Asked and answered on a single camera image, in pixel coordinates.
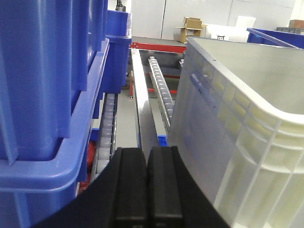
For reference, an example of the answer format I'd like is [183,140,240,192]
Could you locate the stacked blue bin on top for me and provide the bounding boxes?
[0,0,108,164]

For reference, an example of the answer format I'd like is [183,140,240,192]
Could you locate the brown cardboard box far right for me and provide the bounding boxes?
[288,19,304,29]

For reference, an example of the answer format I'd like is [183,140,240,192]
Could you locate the blue bin upper right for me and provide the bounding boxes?
[247,28,304,49]

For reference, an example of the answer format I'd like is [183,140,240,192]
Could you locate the roller track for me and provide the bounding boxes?
[148,57,174,134]
[90,94,118,182]

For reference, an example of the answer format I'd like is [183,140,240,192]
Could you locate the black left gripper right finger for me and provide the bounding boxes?
[147,146,229,228]

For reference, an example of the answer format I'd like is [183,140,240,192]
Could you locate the blue bin upper left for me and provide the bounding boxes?
[0,38,110,228]

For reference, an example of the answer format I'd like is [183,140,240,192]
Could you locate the inner roller track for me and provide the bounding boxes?
[148,57,174,134]

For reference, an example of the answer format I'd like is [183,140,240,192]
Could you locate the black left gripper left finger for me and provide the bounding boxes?
[34,148,148,228]

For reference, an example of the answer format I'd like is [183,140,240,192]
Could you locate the open cardboard box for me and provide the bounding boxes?
[176,17,207,43]

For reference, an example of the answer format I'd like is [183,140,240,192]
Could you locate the metal shelf divider rail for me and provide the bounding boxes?
[131,48,159,157]

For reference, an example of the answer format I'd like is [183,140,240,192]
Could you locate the far blue bin behind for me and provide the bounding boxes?
[102,10,132,94]

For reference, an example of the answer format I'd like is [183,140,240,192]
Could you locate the red mesh bag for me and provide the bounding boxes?
[78,140,96,194]

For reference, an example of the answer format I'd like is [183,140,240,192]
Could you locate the white plastic tote box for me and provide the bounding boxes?
[168,38,304,228]

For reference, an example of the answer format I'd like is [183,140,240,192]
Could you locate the red shelf frame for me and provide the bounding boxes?
[130,42,186,97]

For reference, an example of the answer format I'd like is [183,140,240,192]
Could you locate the left roller track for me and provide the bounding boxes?
[90,94,118,182]

